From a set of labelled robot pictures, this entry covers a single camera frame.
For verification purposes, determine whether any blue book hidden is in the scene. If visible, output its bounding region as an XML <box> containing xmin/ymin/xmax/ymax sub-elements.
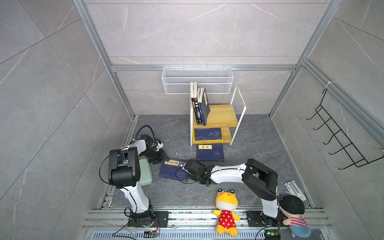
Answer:
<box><xmin>159</xmin><ymin>158</ymin><xmax>189</xmax><ymax>183</ymax></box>

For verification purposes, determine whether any purple blue book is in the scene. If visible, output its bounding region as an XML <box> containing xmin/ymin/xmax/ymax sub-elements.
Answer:
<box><xmin>194</xmin><ymin>127</ymin><xmax>223</xmax><ymax>141</ymax></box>

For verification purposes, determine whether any yellow cartoon book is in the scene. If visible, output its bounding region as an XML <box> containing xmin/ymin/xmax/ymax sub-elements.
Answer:
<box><xmin>192</xmin><ymin>127</ymin><xmax>224</xmax><ymax>145</ymax></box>

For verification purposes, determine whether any blue book Lunyu label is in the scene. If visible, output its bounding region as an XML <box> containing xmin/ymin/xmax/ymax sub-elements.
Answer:
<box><xmin>202</xmin><ymin>88</ymin><xmax>210</xmax><ymax>125</ymax></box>

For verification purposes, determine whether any black wolf cover book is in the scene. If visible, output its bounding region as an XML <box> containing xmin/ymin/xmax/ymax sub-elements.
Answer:
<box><xmin>193</xmin><ymin>82</ymin><xmax>203</xmax><ymax>125</ymax></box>

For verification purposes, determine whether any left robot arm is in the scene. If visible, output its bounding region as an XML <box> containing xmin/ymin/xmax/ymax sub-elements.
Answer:
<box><xmin>106</xmin><ymin>135</ymin><xmax>168</xmax><ymax>227</ymax></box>

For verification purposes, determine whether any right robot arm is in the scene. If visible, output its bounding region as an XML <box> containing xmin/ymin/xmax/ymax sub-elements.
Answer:
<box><xmin>182</xmin><ymin>159</ymin><xmax>279</xmax><ymax>225</ymax></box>

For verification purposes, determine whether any pale green case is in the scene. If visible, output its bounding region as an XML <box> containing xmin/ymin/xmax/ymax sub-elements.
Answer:
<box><xmin>139</xmin><ymin>159</ymin><xmax>153</xmax><ymax>186</ymax></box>

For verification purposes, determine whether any yellow plush toy red dress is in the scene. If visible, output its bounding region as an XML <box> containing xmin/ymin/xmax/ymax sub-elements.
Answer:
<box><xmin>213</xmin><ymin>189</ymin><xmax>241</xmax><ymax>237</ymax></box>

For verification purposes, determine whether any white wooden two-tier shelf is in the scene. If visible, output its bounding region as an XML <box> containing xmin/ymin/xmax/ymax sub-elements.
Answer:
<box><xmin>190</xmin><ymin>86</ymin><xmax>247</xmax><ymax>146</ymax></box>

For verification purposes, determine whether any white remote-like device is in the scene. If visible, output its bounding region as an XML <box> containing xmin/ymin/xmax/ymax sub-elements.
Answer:
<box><xmin>284</xmin><ymin>181</ymin><xmax>307</xmax><ymax>201</ymax></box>

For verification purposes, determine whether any striped plush doll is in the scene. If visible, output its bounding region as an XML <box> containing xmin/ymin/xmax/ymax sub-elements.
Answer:
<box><xmin>279</xmin><ymin>195</ymin><xmax>312</xmax><ymax>238</ymax></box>

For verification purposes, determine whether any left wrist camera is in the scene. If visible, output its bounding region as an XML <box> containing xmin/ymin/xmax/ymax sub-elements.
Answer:
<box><xmin>151</xmin><ymin>140</ymin><xmax>164</xmax><ymax>152</ymax></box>

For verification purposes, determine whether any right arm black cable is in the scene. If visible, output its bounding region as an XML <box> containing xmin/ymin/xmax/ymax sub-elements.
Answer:
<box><xmin>174</xmin><ymin>166</ymin><xmax>247</xmax><ymax>184</ymax></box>

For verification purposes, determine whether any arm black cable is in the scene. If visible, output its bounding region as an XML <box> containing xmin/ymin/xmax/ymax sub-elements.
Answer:
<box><xmin>174</xmin><ymin>166</ymin><xmax>247</xmax><ymax>184</ymax></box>
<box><xmin>98</xmin><ymin>124</ymin><xmax>157</xmax><ymax>187</ymax></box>

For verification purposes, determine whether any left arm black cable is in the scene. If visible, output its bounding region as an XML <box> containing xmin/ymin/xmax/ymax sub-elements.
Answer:
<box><xmin>98</xmin><ymin>124</ymin><xmax>157</xmax><ymax>187</ymax></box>

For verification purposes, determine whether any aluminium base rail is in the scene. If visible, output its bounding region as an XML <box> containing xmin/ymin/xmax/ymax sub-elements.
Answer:
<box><xmin>80</xmin><ymin>206</ymin><xmax>334</xmax><ymax>240</ymax></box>

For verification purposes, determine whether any black wire hook rack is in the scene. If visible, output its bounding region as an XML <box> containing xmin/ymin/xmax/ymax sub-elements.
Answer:
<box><xmin>306</xmin><ymin>89</ymin><xmax>384</xmax><ymax>170</ymax></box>

